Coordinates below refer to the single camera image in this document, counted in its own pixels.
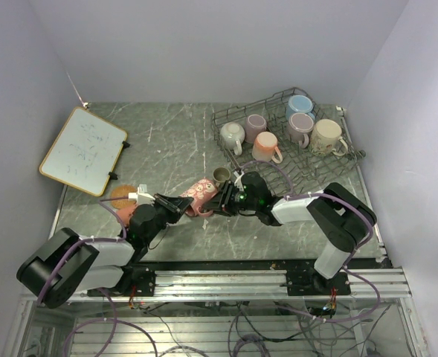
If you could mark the cream white speckled mug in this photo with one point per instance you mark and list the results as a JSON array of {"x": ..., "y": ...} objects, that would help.
[{"x": 232, "y": 135}]

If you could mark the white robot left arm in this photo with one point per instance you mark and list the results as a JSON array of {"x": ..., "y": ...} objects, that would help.
[{"x": 69, "y": 262}]

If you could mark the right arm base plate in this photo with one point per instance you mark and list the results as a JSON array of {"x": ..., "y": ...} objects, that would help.
[{"x": 307, "y": 282}]

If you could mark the pink patterned mug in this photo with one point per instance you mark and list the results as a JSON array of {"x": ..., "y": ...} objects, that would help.
[{"x": 201, "y": 192}]

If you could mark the lavender mug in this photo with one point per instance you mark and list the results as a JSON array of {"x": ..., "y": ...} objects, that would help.
[{"x": 299, "y": 129}]

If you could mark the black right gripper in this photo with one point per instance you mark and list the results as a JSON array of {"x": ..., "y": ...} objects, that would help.
[{"x": 226, "y": 207}]

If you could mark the small whiteboard wooden frame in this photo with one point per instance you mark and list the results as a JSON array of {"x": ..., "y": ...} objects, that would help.
[{"x": 85, "y": 152}]

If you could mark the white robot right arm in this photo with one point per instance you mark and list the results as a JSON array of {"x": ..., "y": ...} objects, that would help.
[{"x": 345, "y": 221}]

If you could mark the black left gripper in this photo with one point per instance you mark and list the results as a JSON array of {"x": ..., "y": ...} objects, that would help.
[{"x": 175, "y": 205}]

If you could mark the cork coaster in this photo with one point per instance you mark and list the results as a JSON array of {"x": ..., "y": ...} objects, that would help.
[{"x": 119, "y": 196}]

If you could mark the green inside floral mug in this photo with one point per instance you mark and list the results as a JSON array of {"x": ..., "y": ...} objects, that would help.
[{"x": 327, "y": 138}]

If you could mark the purple mug dark handle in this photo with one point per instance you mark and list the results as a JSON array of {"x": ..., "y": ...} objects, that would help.
[{"x": 254, "y": 125}]

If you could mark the small olive grey cup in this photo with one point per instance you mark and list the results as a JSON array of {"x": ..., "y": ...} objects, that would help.
[{"x": 221, "y": 175}]

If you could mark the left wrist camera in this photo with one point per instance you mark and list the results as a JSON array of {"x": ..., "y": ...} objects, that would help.
[{"x": 141, "y": 196}]

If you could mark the aluminium mounting rail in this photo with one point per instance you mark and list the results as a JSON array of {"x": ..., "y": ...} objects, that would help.
[{"x": 256, "y": 279}]

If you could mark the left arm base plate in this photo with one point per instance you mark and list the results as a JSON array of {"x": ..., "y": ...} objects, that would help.
[{"x": 137, "y": 282}]

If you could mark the grey wire dish rack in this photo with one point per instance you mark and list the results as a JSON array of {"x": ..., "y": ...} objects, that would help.
[{"x": 300, "y": 170}]

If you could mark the orange mug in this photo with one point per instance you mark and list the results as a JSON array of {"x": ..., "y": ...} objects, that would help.
[{"x": 125, "y": 214}]

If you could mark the peach pink mug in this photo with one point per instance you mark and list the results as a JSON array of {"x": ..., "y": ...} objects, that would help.
[{"x": 266, "y": 149}]

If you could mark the light blue mug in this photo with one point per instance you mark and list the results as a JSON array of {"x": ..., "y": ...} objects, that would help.
[{"x": 299, "y": 104}]

